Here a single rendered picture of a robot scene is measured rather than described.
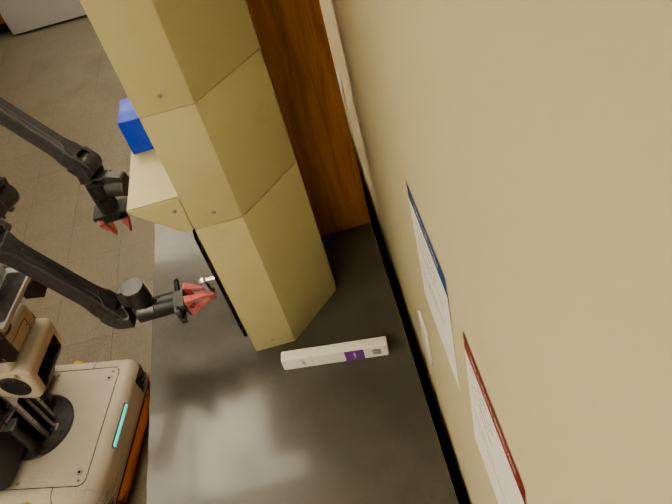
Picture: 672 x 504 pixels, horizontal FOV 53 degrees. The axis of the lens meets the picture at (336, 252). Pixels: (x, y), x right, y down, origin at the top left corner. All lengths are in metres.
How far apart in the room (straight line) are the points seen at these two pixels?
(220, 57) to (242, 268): 0.51
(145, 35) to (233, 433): 0.96
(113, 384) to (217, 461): 1.24
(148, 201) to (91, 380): 1.57
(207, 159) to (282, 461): 0.73
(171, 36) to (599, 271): 1.03
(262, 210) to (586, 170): 1.26
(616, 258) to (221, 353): 1.63
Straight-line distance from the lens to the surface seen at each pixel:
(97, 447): 2.74
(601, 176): 0.29
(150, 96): 1.31
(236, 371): 1.82
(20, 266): 1.71
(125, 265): 3.75
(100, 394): 2.87
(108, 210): 2.05
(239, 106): 1.40
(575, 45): 0.29
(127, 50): 1.27
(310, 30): 1.67
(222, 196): 1.44
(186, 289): 1.74
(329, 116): 1.80
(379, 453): 1.60
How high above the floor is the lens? 2.36
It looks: 45 degrees down
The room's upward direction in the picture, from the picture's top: 17 degrees counter-clockwise
